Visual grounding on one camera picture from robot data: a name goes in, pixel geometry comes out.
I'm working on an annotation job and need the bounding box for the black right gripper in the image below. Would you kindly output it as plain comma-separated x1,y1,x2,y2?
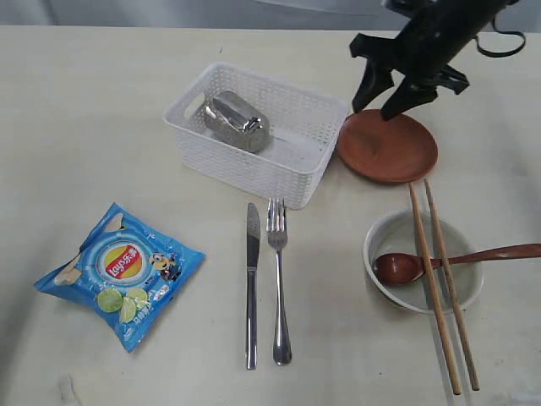
349,1,507,121

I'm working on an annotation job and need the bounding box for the brown wooden plate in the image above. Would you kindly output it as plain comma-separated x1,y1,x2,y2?
336,109,439,184

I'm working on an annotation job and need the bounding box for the white perforated plastic basket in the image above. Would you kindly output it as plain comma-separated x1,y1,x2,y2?
163,62,349,210

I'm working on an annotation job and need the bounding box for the white ceramic bowl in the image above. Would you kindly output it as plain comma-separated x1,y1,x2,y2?
362,210,484,314

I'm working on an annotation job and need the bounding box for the silver metal fork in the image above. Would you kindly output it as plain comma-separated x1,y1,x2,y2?
266,198,292,365

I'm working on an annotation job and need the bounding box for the brown wooden spoon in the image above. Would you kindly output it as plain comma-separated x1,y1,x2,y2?
372,244,540,286

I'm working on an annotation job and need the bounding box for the silver table knife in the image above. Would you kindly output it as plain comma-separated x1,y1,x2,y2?
245,203,260,370

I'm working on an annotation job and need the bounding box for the wooden chopstick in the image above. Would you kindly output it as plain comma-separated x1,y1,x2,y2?
408,183,462,395
424,178,480,391

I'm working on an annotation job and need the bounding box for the blue chips bag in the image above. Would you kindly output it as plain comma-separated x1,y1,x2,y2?
34,204,205,352

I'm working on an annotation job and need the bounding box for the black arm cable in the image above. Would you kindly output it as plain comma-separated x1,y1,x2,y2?
473,16,527,59

